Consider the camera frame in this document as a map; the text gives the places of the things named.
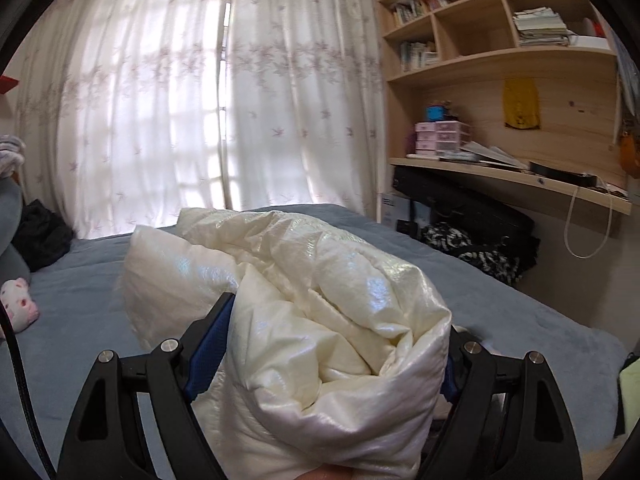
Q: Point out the pink drawer organizer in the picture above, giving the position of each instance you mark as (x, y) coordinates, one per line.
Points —
(442, 137)

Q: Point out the black white patterned bag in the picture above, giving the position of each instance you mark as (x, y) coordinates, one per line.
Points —
(480, 255)

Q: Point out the flat black case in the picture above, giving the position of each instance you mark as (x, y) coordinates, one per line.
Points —
(562, 172)

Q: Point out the dark cloth pile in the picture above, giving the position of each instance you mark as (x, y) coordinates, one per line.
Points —
(42, 235)

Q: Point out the loose papers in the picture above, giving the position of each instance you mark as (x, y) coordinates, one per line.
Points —
(490, 154)

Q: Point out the stack of papers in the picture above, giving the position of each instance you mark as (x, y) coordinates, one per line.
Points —
(542, 27)

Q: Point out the small blue box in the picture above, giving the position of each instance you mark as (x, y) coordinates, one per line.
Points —
(435, 114)

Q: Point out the striped cloth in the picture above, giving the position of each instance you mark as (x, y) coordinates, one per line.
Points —
(10, 152)

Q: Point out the yellow hanging cloth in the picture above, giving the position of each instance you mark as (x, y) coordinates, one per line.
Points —
(521, 105)

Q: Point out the pink and white plush toy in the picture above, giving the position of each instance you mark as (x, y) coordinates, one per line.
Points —
(17, 305)

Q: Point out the white puffer jacket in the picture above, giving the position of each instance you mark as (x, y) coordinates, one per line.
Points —
(310, 310)

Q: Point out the bed with blue-grey sheet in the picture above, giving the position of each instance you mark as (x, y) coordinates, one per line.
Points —
(500, 320)

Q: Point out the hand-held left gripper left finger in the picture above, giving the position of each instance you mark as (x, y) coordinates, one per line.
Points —
(210, 355)

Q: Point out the orange hanging bag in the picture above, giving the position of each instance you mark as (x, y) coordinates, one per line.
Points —
(630, 155)

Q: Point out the grey cushion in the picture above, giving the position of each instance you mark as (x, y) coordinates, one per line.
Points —
(10, 230)

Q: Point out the white cardboard box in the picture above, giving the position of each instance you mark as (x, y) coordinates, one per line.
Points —
(395, 209)

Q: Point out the light green cloth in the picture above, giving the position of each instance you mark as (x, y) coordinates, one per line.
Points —
(631, 385)

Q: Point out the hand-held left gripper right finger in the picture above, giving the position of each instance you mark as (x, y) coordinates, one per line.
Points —
(449, 377)

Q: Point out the wooden desk board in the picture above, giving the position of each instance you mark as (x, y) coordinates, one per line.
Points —
(500, 177)

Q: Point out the row of books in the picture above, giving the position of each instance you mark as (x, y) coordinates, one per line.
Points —
(417, 55)
(417, 7)

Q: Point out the white floral curtain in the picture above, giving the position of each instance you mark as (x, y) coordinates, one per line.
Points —
(125, 110)
(300, 110)

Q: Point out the wooden shelf unit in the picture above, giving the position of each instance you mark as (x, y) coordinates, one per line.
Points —
(565, 110)

